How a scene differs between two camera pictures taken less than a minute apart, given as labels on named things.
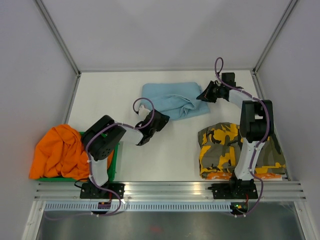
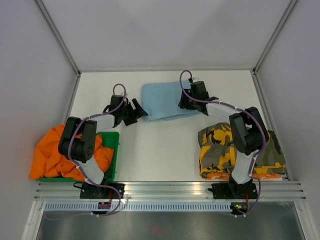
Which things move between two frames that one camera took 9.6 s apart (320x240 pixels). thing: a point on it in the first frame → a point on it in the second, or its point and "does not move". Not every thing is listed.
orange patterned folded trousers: x=227 y=176 does not move
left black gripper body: x=162 y=122 → x=128 y=114
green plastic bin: x=112 y=173 does not move
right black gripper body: x=213 y=92 → x=187 y=102
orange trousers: x=59 y=152 does not move
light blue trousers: x=174 y=99 does not move
